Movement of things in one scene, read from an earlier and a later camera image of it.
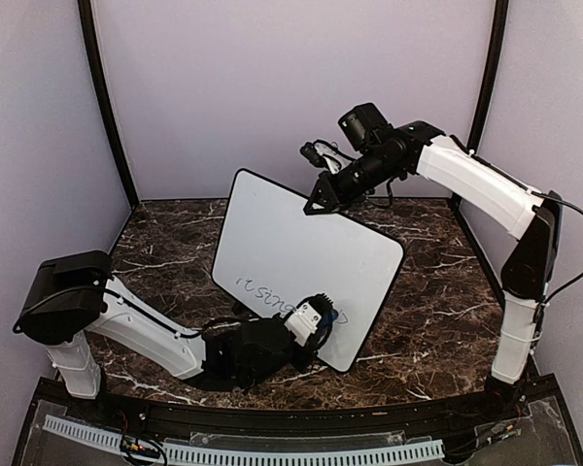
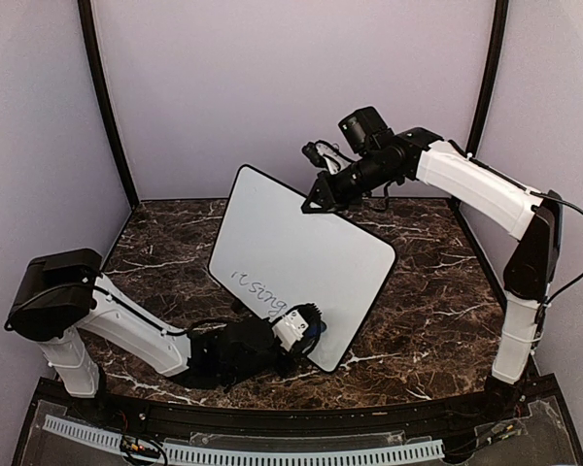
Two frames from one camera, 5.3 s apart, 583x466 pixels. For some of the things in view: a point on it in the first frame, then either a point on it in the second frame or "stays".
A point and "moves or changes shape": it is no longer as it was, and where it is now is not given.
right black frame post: x=492 y=76 stays
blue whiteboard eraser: x=327 y=318 moves or changes shape
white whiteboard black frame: x=272 y=255 moves or changes shape
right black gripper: x=333 y=198 stays
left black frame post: x=86 y=15 stays
